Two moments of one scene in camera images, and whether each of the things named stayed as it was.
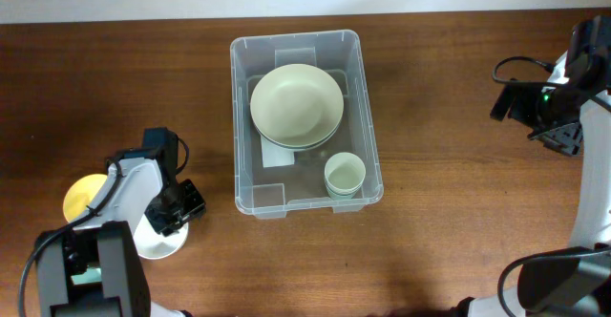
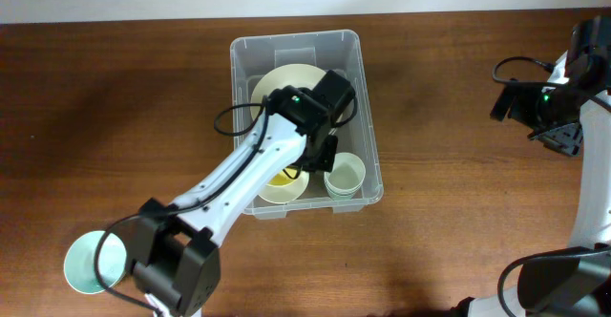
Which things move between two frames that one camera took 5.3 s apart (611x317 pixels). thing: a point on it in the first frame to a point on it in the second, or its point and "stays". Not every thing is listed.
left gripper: [170, 223] to [327, 162]
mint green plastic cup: [343, 191] stays
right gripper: [519, 111] stays
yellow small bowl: [81, 194] to [281, 179]
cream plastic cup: [344, 175] stays
